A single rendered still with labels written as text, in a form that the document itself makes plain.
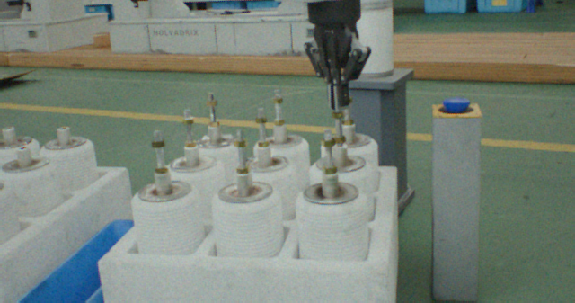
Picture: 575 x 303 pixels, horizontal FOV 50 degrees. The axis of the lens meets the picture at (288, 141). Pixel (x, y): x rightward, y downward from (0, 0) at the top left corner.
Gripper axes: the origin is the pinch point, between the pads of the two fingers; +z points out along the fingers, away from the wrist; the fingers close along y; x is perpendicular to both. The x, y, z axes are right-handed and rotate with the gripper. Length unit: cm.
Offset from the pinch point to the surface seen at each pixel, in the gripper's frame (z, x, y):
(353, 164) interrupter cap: 10.4, -1.0, -1.6
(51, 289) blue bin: 26, 40, 22
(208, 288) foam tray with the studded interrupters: 20.9, 25.1, -2.2
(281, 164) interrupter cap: 10.3, 6.8, 6.1
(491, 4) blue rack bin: 30, -376, 260
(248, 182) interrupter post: 8.6, 16.9, -0.8
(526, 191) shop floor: 36, -63, 10
